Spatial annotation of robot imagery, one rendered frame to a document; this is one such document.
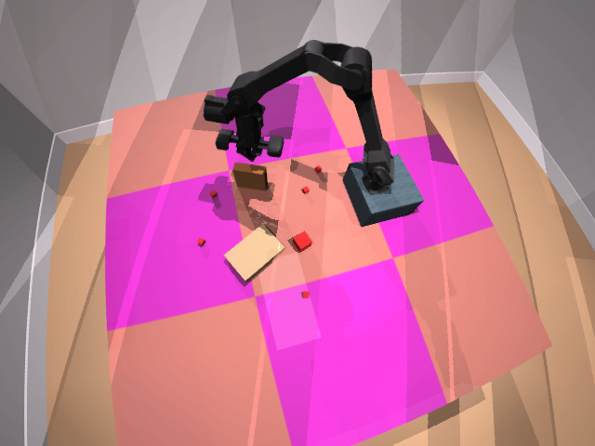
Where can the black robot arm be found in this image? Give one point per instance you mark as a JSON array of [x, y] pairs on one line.
[[355, 78]]

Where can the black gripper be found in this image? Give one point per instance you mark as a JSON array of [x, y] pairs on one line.
[[245, 141]]

